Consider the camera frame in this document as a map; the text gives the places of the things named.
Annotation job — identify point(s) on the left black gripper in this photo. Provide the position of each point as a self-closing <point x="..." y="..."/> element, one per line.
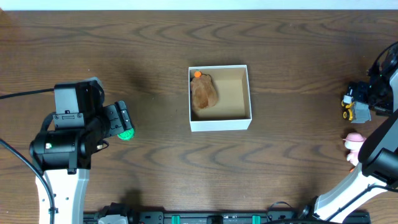
<point x="117" y="118"/>

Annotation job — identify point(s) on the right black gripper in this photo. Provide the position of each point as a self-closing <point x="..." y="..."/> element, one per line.
<point x="385" y="109"/>

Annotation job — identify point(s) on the green round toy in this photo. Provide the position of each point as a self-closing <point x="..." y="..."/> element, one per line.
<point x="127" y="135"/>

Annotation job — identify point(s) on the yellow grey toy truck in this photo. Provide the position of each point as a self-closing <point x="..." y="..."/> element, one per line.
<point x="355" y="111"/>

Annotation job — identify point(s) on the pink duck toy with hat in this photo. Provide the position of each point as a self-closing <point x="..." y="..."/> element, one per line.
<point x="353" y="142"/>

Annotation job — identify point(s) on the brown plush bear toy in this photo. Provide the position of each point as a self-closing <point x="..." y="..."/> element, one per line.
<point x="204" y="94"/>

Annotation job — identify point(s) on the white cardboard box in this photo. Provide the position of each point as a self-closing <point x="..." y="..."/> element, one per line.
<point x="233" y="110"/>

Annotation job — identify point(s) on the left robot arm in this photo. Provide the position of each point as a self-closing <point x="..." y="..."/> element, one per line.
<point x="68" y="138"/>

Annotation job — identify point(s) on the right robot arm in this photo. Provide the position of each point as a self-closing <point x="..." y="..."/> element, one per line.
<point x="374" y="158"/>

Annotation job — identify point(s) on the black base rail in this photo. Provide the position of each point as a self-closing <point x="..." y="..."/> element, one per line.
<point x="120" y="213"/>

